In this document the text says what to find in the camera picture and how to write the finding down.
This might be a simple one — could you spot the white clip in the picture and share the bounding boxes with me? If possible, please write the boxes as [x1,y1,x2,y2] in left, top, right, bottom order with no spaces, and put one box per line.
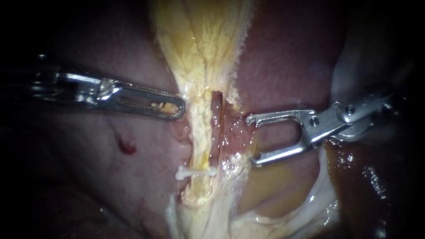
[174,165,217,182]

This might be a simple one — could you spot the dark red liver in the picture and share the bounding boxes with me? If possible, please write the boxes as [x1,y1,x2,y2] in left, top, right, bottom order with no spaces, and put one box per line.
[19,0,412,239]

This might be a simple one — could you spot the pale fatty tissue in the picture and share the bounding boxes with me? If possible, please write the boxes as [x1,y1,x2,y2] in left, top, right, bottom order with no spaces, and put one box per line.
[165,146,340,239]

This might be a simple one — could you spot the left arm instrument jaw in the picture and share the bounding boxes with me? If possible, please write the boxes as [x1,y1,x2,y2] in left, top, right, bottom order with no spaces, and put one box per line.
[99,79,186,121]

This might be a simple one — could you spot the left arm instrument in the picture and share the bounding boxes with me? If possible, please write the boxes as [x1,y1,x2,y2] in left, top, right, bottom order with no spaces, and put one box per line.
[30,70,113,108]

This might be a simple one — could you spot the right arm instrument jaw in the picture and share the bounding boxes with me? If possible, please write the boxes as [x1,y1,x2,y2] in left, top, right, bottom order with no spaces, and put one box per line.
[246,109,317,127]
[251,139,313,166]

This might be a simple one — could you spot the right arm instrument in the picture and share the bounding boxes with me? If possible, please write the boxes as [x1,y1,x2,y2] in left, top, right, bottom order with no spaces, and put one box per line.
[300,87,401,147]

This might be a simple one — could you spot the gallbladder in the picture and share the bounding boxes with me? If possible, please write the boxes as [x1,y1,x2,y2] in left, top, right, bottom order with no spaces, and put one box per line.
[148,0,255,112]

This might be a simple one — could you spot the thin tube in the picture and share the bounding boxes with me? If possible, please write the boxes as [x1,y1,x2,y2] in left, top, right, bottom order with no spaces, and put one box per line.
[187,90,216,204]

